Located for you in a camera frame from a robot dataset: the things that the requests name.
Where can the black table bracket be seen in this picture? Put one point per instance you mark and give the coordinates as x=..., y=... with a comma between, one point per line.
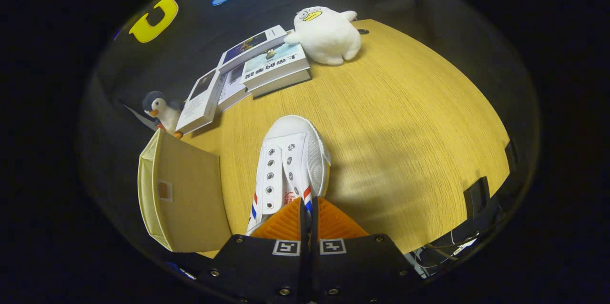
x=511, y=154
x=476, y=197

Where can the book with dark blue cover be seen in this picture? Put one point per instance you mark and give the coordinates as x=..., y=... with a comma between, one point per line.
x=252, y=46

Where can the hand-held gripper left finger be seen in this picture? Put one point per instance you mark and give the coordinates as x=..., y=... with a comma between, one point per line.
x=267, y=270

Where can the penguin plush toy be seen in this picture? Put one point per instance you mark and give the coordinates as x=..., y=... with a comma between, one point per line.
x=164, y=111

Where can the plain white book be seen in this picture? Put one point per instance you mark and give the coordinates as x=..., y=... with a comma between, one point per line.
x=233, y=89

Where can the book with pale teal cover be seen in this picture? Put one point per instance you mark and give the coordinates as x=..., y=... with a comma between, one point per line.
x=274, y=63

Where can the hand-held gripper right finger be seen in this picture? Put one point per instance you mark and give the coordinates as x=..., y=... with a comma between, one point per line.
x=352, y=270

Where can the white duck plush toy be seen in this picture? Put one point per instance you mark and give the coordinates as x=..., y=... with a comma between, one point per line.
x=329, y=37

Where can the black backdrop cloth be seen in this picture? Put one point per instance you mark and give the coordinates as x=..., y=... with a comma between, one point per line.
x=429, y=13

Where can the white canvas shoe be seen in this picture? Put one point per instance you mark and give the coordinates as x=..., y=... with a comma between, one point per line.
x=295, y=151

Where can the beige fabric storage box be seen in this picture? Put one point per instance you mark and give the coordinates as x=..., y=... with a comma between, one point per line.
x=190, y=199

